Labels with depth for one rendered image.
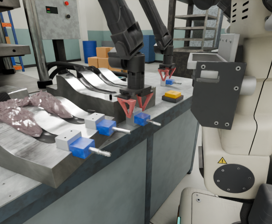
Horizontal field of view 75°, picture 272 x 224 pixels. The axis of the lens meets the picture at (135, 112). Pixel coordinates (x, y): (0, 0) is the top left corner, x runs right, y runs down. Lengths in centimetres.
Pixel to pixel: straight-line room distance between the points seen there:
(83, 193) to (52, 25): 113
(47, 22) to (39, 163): 113
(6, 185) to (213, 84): 51
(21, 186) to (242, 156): 54
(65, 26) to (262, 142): 135
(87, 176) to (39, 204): 15
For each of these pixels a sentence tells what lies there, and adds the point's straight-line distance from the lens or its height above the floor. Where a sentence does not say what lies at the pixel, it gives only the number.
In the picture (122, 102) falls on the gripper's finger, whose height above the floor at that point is 89.
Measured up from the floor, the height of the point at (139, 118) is 84.
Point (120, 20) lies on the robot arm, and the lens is 51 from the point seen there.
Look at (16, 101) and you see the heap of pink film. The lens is 73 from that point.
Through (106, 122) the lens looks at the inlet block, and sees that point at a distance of 51.
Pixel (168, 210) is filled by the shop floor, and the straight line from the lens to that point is 140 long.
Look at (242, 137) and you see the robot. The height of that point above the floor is 86.
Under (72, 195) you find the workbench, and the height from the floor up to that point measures 65.
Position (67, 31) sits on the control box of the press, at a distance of 151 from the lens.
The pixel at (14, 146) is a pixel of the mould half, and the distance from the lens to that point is 50.
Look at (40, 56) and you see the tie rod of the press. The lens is 127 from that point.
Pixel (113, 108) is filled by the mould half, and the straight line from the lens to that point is 62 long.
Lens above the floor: 110
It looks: 23 degrees down
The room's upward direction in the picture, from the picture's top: straight up
